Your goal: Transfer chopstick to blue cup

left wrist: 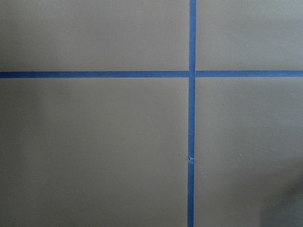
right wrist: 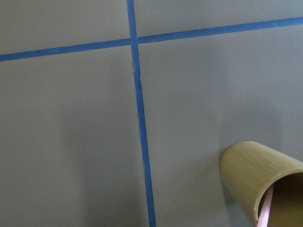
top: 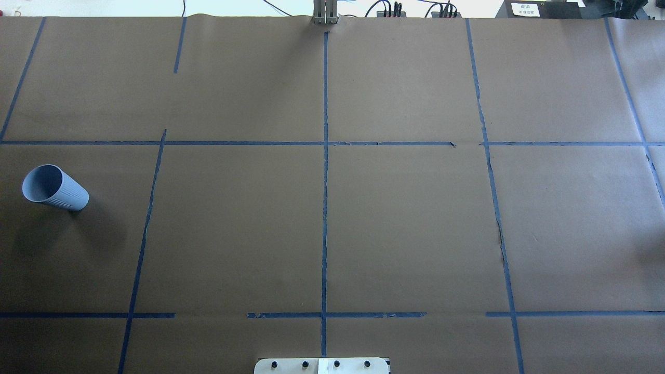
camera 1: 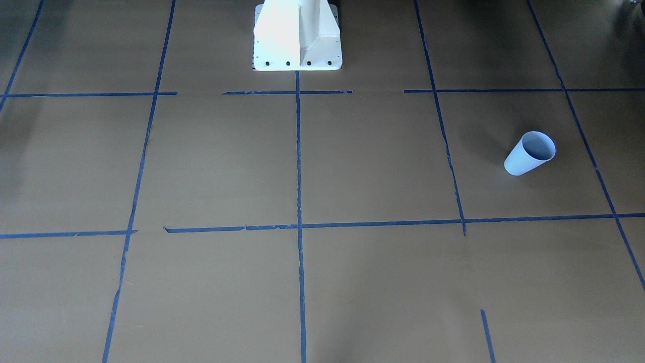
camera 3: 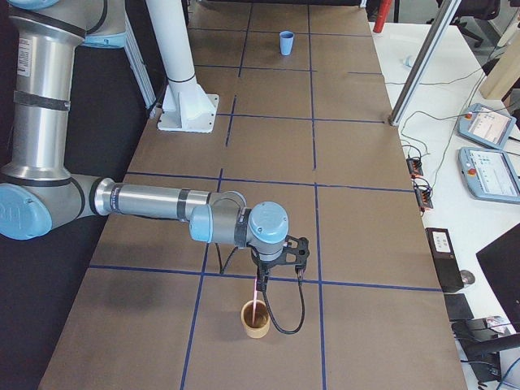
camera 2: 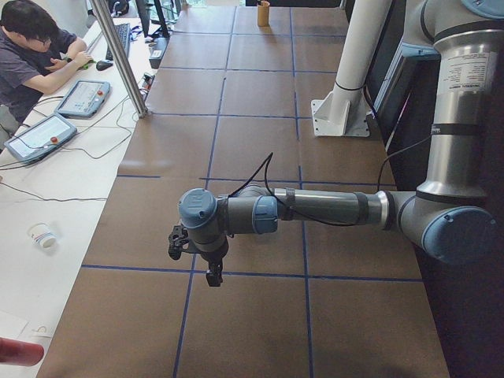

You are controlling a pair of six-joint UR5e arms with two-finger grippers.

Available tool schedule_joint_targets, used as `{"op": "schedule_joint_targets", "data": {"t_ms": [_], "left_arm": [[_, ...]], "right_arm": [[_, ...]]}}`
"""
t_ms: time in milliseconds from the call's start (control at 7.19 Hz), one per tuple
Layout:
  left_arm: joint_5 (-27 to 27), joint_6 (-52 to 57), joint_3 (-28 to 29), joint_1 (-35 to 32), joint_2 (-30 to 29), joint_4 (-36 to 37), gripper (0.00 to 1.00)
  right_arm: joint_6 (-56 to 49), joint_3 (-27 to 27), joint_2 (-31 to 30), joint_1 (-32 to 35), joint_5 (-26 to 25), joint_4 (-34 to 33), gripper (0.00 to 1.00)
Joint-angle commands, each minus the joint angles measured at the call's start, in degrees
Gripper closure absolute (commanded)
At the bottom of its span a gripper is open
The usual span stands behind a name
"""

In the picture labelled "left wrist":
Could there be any blue tape line lengthwise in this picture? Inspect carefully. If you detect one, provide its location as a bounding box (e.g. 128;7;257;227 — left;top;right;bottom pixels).
187;0;196;227

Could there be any blue tape line crosswise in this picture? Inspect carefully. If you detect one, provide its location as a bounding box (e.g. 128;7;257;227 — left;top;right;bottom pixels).
0;70;303;79

